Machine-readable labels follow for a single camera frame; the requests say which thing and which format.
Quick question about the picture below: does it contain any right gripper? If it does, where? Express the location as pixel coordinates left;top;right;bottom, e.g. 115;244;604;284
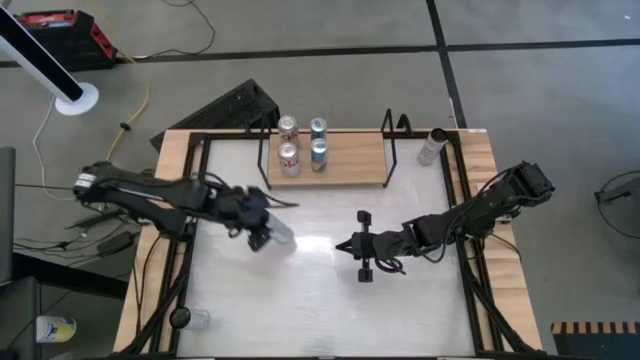
335;210;407;284

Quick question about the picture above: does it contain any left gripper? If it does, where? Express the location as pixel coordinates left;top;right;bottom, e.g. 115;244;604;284
214;184;301;253

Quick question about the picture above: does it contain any Celsius Peach Vibe can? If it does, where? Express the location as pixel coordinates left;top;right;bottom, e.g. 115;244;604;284
263;212;297;246

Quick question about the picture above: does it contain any silver Diet Coke can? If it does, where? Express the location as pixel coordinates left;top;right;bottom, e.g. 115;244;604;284
277;141;302;178
277;114;301;146

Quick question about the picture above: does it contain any Red Bull Sugarfree can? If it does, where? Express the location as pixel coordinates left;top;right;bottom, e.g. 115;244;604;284
310;138;329;174
309;117;329;142

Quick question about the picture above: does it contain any Celsius can orange script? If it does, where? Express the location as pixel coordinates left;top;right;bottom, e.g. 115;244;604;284
416;127;450;167

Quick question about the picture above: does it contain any white glossy table mat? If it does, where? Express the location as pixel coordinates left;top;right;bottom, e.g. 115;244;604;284
175;137;477;358

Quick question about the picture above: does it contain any black perforated metal panel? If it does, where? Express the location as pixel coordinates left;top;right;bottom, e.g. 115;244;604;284
149;78;281;153

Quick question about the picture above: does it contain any black desk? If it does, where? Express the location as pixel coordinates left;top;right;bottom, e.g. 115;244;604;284
0;252;130;360

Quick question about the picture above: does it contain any white black pole stand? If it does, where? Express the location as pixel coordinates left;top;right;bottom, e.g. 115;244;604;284
0;3;100;117

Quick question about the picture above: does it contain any white yellow blue canister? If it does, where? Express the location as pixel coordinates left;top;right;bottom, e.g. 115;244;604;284
34;314;79;345

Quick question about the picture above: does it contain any grey cabinet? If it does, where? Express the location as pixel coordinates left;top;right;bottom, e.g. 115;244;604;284
0;146;16;286

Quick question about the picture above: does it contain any red black tool case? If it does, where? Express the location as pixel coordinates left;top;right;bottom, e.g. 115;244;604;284
13;9;120;72

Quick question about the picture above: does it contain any black box striped rim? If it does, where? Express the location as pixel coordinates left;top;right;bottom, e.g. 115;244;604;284
549;320;640;360

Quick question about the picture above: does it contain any grey stand leg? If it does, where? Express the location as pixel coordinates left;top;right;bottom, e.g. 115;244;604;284
593;175;640;205

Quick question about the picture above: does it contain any wooden shelf black metal frame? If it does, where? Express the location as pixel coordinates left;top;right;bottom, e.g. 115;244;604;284
256;108;414;191

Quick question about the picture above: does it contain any black table frame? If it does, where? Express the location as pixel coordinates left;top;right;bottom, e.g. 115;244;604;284
119;128;540;360

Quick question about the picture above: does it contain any yellow cable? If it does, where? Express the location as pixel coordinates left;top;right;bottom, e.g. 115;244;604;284
87;0;151;162

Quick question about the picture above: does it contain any black floor cable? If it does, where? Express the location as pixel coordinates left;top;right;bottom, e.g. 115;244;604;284
117;0;217;64

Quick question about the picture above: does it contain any white cable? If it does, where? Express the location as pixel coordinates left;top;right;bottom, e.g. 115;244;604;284
31;97;76;202

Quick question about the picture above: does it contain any black cable loop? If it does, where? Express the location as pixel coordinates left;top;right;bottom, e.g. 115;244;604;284
593;169;640;241

